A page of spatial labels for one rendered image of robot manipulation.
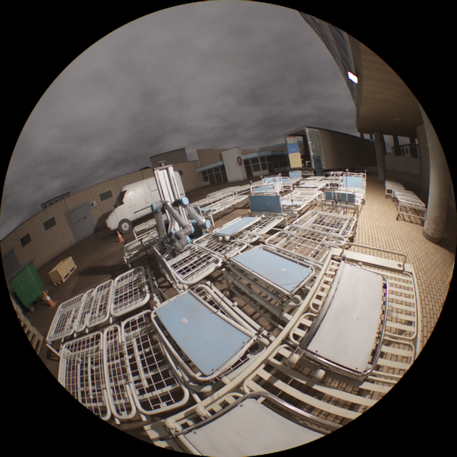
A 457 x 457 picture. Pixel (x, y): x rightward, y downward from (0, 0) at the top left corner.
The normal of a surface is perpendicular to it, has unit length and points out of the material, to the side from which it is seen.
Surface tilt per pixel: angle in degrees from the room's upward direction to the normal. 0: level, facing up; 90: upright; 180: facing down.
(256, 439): 3
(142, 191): 88
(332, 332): 6
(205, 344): 5
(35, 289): 94
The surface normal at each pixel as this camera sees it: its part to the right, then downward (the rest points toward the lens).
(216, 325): -0.15, -0.94
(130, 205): 0.72, 0.07
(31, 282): 0.88, 0.05
